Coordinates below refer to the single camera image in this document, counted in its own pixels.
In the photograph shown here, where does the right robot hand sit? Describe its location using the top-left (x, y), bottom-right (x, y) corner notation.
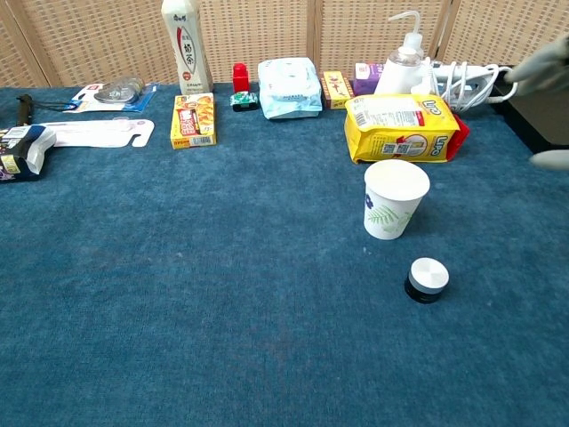
top-left (504, 34), bottom-right (569, 173)

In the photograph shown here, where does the white floral paper cup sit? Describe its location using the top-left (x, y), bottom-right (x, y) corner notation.
top-left (363, 158), bottom-right (431, 241)

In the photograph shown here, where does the black jar with silver lid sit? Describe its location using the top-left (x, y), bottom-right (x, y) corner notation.
top-left (404, 256), bottom-right (451, 305)

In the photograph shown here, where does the black tray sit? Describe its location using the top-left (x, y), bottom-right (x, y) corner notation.
top-left (488, 66), bottom-right (569, 152)

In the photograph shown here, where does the white power strip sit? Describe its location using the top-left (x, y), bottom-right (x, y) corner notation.
top-left (426, 60), bottom-right (512, 82)

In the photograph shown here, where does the wash bottle with bent spout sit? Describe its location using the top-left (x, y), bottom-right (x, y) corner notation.
top-left (388, 11), bottom-right (426, 59)

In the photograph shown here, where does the white bottle with clear cap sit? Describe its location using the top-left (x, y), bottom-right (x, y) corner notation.
top-left (373, 46), bottom-right (426, 96)

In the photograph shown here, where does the yellow Lipo snack bag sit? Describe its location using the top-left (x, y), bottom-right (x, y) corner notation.
top-left (344, 93), bottom-right (461, 165)

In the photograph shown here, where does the purple white box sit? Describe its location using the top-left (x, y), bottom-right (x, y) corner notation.
top-left (352, 62), bottom-right (386, 97)

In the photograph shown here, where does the small yellow red box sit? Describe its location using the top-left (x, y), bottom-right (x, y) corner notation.
top-left (319, 70), bottom-right (356, 110)

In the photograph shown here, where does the light blue wet wipes pack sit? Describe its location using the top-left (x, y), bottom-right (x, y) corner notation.
top-left (257, 57), bottom-right (323, 120)

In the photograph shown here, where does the green toy car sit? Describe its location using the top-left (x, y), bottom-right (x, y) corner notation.
top-left (229, 91), bottom-right (260, 112)

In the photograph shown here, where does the small red block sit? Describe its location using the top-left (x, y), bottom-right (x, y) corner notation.
top-left (232, 62), bottom-right (250, 94)

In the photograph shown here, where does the yellow snack box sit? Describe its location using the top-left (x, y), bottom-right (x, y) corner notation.
top-left (170, 92), bottom-right (218, 150)

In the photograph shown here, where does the cream milk tea bottle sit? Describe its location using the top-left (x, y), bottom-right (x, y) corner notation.
top-left (160, 0), bottom-right (215, 96)

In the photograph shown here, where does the blue white blister pack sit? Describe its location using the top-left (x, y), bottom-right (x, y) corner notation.
top-left (63, 76), bottom-right (160, 114)

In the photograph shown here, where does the white pink toothbrush package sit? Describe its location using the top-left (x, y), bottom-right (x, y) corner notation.
top-left (38, 117), bottom-right (156, 149)

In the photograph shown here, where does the woven folding screen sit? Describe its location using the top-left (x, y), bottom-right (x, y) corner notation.
top-left (0, 0), bottom-right (569, 88)

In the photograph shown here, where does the dark snack bag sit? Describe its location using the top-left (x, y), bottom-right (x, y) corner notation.
top-left (0, 124), bottom-right (58, 183)

